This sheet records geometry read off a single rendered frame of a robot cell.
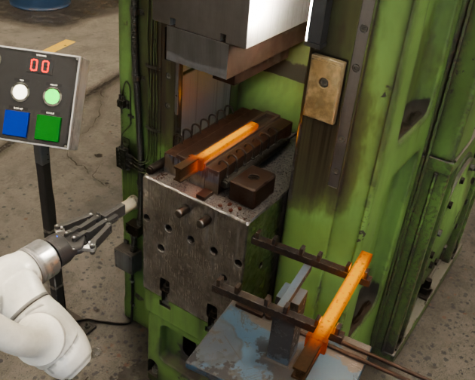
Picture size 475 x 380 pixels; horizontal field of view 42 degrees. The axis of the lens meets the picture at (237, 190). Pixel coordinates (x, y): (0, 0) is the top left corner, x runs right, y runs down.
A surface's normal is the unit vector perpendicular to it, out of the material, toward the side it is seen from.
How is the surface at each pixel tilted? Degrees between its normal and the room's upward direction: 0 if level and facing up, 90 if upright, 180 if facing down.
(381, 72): 90
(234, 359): 0
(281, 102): 90
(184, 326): 90
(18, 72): 60
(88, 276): 0
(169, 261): 90
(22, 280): 33
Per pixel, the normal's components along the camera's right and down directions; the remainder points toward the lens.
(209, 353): 0.08, -0.83
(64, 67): -0.09, 0.04
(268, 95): -0.55, 0.42
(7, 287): 0.50, -0.34
